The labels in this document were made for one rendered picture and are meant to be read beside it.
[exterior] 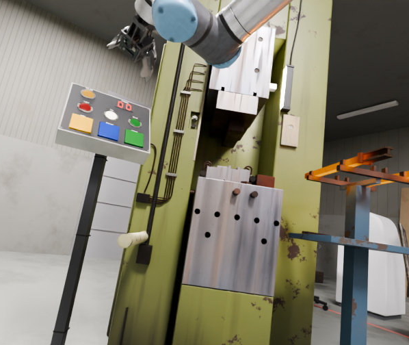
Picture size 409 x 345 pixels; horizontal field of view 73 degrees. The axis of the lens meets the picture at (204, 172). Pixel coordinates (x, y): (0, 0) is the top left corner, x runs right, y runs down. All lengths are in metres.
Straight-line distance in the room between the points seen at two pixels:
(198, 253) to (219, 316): 0.26
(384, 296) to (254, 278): 2.91
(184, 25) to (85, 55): 4.96
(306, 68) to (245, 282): 1.20
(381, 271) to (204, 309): 3.04
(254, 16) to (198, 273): 0.93
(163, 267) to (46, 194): 3.70
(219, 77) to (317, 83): 0.59
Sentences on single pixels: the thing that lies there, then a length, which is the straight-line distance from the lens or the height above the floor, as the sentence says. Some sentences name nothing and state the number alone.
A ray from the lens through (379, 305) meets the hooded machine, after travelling 4.06.
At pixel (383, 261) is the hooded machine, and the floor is 0.65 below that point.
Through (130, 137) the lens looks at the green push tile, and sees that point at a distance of 1.15.
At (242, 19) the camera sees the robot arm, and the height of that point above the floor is 1.15.
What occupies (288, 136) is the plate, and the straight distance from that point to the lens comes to 1.54.
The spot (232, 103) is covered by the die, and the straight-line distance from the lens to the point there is 1.40.
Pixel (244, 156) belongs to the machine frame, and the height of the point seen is 1.19.
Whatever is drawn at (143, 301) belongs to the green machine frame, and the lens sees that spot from 1.44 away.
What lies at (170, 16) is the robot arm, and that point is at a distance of 0.64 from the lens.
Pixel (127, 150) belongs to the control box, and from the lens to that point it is 1.14.
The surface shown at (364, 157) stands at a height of 1.00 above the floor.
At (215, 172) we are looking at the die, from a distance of 1.28.
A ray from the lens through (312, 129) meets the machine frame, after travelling 1.63.
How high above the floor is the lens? 0.69
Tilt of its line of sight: 12 degrees up
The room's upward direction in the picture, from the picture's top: 9 degrees clockwise
